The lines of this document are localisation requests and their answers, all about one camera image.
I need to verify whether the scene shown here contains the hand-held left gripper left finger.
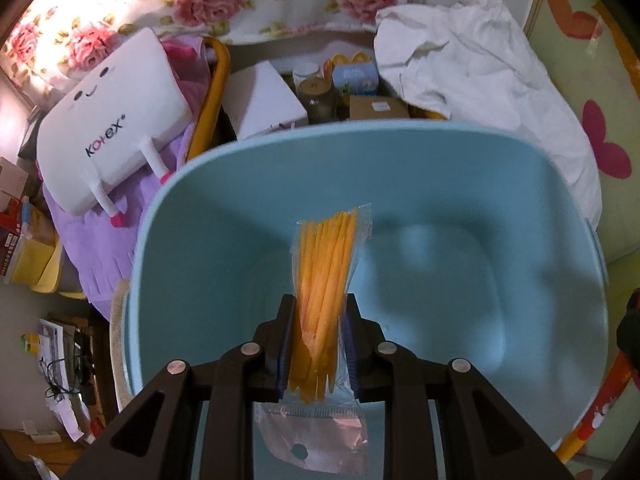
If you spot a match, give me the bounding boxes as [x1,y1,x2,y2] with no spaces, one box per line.
[62,292,301,480]

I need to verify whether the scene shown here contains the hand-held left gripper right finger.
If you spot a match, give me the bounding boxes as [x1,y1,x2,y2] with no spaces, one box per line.
[342,292,576,480]

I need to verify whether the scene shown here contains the packet of yellow sticks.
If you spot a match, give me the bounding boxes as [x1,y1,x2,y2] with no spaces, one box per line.
[252,203,375,476]

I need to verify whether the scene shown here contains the light blue plastic basin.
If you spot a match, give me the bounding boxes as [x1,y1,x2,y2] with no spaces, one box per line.
[122,119,610,480]

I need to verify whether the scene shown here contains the heart print glass desktop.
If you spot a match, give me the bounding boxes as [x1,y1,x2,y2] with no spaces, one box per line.
[522,0,640,480]

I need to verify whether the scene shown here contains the purple fringed blanket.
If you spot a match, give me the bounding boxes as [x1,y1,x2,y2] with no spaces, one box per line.
[42,125,201,321]

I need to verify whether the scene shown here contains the stack of papers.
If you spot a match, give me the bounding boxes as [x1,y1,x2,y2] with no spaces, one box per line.
[37,312,93,442]

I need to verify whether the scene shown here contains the small cardboard box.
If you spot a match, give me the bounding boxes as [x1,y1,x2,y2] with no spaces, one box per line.
[348,94,411,121]

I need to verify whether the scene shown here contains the brown glass jar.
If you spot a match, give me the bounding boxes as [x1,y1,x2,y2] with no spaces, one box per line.
[297,79,340,124]

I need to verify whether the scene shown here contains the white box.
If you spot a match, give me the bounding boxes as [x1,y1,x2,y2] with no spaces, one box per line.
[221,60,309,142]

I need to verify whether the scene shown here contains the red cartoon print cloth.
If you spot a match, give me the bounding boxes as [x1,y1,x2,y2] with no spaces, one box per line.
[552,350,640,466]

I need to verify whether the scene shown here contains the yellow plastic container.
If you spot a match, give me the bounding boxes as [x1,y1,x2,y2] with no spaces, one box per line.
[10,237,63,293]

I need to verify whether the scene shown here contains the dark object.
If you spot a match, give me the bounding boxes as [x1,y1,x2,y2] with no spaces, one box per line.
[616,290,640,391]

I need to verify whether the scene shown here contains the pink cloth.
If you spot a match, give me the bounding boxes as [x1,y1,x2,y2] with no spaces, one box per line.
[160,35,211,126]

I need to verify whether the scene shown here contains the white smiling plush pillow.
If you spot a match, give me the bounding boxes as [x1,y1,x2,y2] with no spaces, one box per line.
[36,27,196,228]

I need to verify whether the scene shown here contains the red box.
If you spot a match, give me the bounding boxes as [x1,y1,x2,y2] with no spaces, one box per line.
[0,197,31,278]

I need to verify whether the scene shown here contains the white crumpled cloth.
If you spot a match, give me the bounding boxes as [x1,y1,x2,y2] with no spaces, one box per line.
[374,0,603,228]

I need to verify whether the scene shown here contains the brown cardboard box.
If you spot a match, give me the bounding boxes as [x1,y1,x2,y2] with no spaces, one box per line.
[0,157,31,201]

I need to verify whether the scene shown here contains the rose print curtain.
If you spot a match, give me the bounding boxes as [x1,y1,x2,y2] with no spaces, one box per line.
[0,0,416,106]

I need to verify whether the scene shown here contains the black cable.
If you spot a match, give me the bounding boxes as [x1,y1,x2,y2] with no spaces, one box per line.
[40,340,96,406]

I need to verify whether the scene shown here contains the curved wooden chair frame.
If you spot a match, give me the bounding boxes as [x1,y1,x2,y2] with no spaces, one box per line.
[186,36,232,163]

